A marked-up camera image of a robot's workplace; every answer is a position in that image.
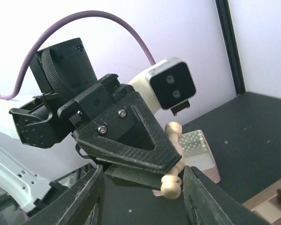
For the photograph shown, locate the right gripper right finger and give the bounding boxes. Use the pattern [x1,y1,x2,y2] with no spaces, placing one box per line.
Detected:
[183,166,269,225]

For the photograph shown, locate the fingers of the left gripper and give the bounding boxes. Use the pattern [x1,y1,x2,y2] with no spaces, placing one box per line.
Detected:
[73,91,180,189]

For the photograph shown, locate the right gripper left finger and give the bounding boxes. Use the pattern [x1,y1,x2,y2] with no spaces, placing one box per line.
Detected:
[24,165,105,225]

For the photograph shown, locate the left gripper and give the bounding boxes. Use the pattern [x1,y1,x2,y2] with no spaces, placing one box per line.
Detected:
[10,38,134,149]

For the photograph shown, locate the white pawn chess piece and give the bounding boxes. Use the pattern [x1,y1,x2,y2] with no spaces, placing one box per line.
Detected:
[160,122,185,200]

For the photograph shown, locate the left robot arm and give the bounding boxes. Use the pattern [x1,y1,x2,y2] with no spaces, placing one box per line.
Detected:
[0,38,182,215]

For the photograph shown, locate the wooden chess board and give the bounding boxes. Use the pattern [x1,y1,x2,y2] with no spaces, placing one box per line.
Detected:
[243,179,281,225]

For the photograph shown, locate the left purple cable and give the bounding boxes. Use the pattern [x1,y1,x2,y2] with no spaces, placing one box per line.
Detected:
[0,10,156,100]

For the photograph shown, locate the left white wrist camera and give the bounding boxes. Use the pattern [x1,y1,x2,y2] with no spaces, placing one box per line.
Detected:
[128,57,196,116]

